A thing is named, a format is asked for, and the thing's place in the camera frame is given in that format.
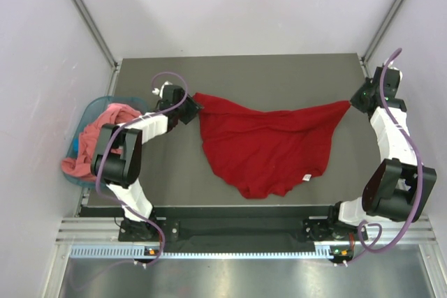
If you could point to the teal mesh laundry basket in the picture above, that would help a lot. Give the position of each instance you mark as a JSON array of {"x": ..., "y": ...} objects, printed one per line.
[{"x": 92, "y": 111}]

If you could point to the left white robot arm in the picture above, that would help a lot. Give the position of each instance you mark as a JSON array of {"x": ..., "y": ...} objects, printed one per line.
[{"x": 117, "y": 157}]

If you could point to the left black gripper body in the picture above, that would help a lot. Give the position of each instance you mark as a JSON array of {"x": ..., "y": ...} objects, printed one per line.
[{"x": 186, "y": 109}]

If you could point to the pink t shirt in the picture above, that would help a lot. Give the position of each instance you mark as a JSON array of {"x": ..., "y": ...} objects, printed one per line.
[{"x": 115, "y": 113}]

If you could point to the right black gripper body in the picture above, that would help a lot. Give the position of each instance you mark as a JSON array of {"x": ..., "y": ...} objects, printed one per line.
[{"x": 358, "y": 99}]

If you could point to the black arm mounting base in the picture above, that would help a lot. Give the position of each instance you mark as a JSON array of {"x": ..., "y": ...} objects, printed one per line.
[{"x": 236, "y": 229}]

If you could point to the red t shirt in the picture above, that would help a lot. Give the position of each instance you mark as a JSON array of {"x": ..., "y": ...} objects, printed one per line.
[{"x": 267, "y": 153}]

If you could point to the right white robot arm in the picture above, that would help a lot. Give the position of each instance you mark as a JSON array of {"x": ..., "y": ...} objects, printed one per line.
[{"x": 391, "y": 191}]

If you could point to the slotted cable duct rail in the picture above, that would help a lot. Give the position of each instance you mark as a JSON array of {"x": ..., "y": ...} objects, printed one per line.
[{"x": 142, "y": 252}]

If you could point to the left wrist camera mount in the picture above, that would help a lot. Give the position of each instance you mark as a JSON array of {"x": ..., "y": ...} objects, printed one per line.
[{"x": 159, "y": 92}]

